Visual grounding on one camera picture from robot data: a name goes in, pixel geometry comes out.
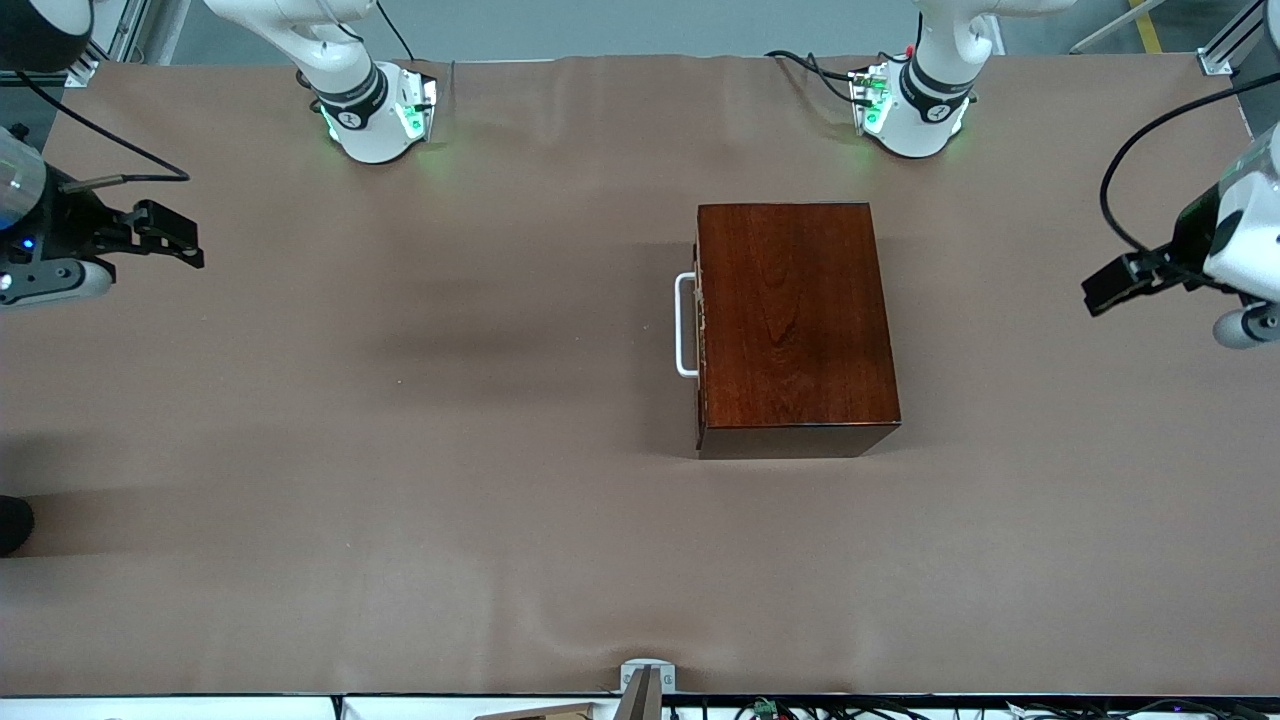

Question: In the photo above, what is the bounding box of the brown table cover mat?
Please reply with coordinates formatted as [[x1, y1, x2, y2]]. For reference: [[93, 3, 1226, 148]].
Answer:
[[0, 52, 1280, 698]]

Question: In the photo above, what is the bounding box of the aluminium frame profile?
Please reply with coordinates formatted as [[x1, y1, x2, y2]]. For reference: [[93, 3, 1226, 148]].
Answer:
[[1198, 0, 1280, 77], [62, 0, 153, 88]]

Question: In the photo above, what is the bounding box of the brown wooden plank piece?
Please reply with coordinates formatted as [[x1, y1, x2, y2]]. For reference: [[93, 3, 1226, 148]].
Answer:
[[475, 703, 598, 720]]

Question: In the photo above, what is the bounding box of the black ribbed round object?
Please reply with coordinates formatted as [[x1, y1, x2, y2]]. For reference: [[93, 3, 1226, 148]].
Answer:
[[0, 495, 36, 558]]

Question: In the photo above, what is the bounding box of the dark red wooden cabinet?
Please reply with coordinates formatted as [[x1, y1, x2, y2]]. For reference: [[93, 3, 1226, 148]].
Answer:
[[695, 202, 903, 461]]

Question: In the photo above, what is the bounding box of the grey metal table bracket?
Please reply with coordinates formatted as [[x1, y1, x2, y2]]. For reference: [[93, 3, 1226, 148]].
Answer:
[[620, 658, 677, 720]]

